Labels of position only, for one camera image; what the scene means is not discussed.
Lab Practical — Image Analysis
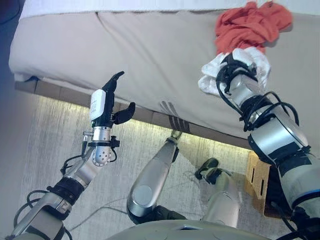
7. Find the pale grey bed sheet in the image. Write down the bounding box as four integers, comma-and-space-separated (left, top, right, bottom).
19, 0, 253, 16

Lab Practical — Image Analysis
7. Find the silver left robot leg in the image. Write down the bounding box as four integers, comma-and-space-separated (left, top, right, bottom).
126, 129, 184, 225

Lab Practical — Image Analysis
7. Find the silver right robot leg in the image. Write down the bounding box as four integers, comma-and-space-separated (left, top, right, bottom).
194, 157, 242, 229

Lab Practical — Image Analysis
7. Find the white garment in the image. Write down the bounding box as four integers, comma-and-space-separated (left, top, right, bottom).
197, 47, 272, 96

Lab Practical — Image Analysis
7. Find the silver robot leg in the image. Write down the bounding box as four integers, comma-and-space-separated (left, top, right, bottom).
194, 157, 242, 229
126, 129, 184, 225

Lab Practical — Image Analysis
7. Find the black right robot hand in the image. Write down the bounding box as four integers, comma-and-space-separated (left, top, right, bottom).
216, 53, 259, 86

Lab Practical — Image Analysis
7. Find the orange-red garment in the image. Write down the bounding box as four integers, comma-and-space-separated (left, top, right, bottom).
214, 1, 294, 55

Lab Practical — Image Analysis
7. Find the bed with beige cover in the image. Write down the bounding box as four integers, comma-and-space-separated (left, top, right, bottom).
8, 0, 320, 151

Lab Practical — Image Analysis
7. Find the thin grey floor cable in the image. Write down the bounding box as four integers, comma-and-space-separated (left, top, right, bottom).
69, 204, 131, 232

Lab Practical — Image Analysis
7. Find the brown wicker basket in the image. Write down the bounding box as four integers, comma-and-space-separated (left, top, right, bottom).
244, 151, 292, 220

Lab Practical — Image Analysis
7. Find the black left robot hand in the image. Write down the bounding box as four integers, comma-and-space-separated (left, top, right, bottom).
89, 71, 137, 129

